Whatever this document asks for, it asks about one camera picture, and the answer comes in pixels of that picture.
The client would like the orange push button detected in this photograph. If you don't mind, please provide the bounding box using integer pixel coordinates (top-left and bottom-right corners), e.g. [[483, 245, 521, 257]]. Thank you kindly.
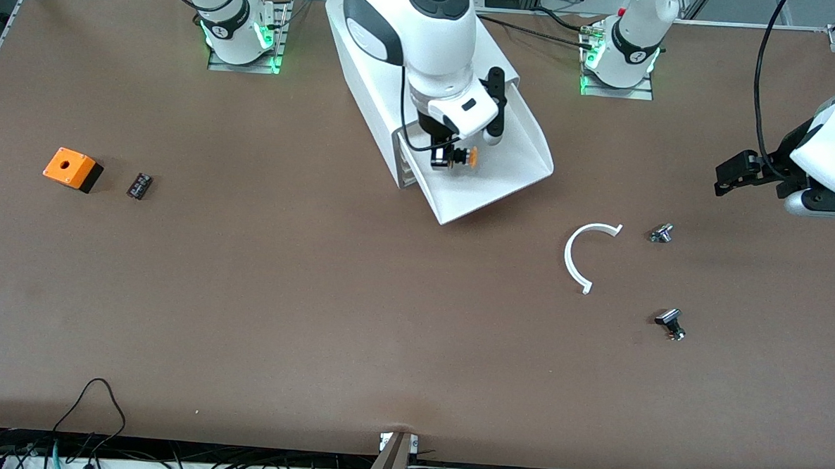
[[430, 145, 480, 173]]

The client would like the white drawer cabinet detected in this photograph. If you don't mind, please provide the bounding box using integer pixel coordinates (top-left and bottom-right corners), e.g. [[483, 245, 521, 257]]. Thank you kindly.
[[317, 0, 525, 195]]

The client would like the black button part, metal end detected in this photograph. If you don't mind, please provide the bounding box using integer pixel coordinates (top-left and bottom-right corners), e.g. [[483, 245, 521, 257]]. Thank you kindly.
[[653, 308, 688, 342]]

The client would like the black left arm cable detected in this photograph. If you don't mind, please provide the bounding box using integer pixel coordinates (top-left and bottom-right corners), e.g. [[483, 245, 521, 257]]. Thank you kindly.
[[749, 0, 791, 170]]

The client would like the thin black table cable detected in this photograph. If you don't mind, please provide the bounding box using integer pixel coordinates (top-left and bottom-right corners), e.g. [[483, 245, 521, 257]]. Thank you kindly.
[[477, 13, 604, 51]]

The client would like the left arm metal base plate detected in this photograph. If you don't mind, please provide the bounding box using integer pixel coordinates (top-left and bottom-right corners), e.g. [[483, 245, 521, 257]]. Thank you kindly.
[[579, 20, 657, 101]]

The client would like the white plastic C-shaped ring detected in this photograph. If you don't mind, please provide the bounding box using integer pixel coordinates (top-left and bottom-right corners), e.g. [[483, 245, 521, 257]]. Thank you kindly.
[[562, 221, 624, 297]]

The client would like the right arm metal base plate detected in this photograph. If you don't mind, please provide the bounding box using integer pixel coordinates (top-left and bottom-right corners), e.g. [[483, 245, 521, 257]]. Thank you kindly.
[[207, 0, 291, 75]]

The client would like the orange button enclosure box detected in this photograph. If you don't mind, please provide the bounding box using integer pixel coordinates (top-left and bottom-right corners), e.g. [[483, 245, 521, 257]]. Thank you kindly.
[[42, 146, 106, 195]]

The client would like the black looped cable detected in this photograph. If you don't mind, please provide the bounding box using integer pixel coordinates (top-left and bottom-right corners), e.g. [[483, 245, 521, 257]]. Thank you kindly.
[[51, 376, 129, 455]]

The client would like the black cable bundle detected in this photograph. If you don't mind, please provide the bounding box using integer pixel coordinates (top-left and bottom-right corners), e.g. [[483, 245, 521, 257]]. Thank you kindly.
[[0, 424, 381, 469]]

